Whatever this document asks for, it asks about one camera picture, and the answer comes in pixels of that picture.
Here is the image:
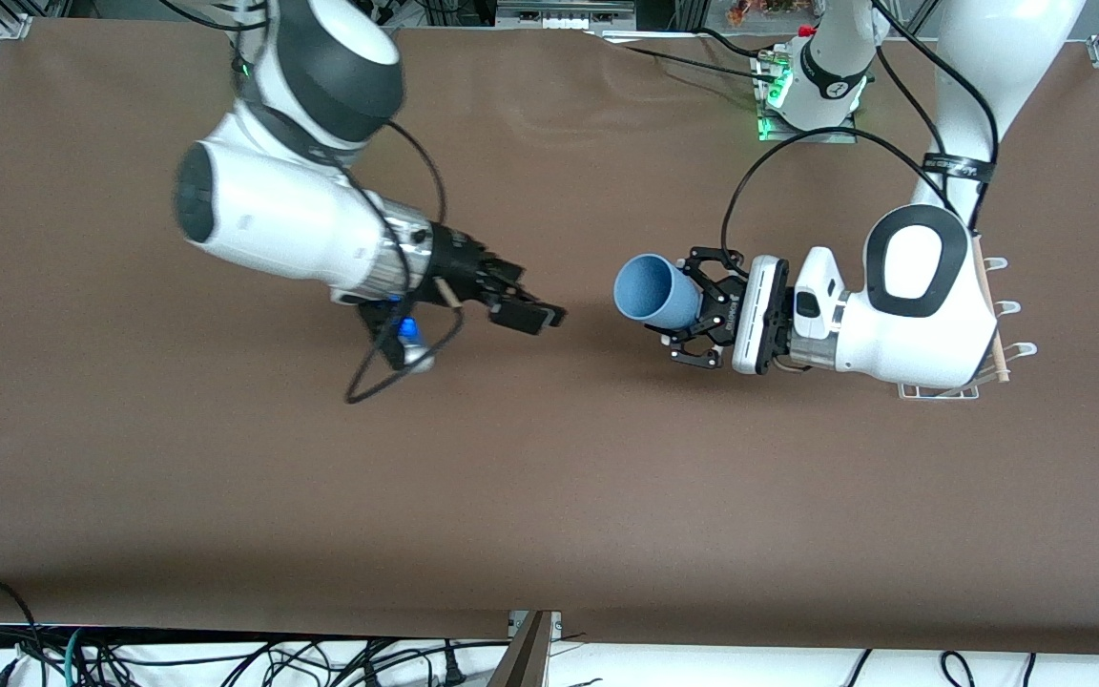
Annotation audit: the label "blue plastic cup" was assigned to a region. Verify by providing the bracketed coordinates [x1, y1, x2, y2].
[613, 253, 705, 328]

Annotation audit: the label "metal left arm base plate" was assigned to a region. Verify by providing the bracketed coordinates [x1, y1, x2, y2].
[755, 52, 859, 144]

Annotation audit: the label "teal cable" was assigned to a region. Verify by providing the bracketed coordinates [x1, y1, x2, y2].
[63, 625, 94, 687]

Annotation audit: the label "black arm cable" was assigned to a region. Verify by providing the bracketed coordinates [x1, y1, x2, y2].
[343, 119, 467, 406]
[721, 0, 1001, 278]

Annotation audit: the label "metal table leg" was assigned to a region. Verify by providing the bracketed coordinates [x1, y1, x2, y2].
[487, 611, 565, 687]

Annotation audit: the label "white wire cup rack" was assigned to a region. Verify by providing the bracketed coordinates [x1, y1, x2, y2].
[898, 229, 1039, 402]

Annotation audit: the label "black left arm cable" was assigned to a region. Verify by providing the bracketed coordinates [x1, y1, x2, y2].
[721, 0, 1001, 278]

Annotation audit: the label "black cable with plug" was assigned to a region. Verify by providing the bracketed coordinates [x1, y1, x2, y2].
[433, 644, 470, 687]

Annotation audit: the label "orange artificial flowers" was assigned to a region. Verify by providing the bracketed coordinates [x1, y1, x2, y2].
[726, 0, 822, 28]

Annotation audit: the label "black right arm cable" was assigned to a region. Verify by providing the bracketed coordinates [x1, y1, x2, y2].
[343, 119, 467, 406]

